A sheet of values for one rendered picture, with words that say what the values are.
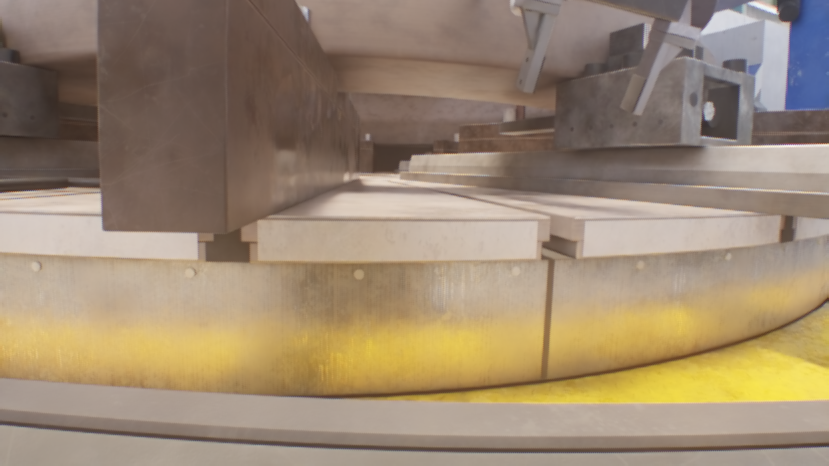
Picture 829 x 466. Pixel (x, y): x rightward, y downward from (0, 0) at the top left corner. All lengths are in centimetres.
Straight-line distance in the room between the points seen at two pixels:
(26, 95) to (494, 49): 142
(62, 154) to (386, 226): 141
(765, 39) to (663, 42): 658
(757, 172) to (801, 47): 455
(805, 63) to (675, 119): 448
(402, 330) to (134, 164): 46
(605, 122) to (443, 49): 51
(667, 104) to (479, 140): 179
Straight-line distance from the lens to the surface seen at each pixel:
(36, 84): 175
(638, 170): 137
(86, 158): 190
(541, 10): 47
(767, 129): 242
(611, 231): 82
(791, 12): 566
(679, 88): 124
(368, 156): 486
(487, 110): 530
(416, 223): 67
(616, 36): 155
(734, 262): 116
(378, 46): 123
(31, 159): 181
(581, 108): 142
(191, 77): 51
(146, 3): 55
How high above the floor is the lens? 39
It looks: 5 degrees down
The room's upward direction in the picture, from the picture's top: 1 degrees clockwise
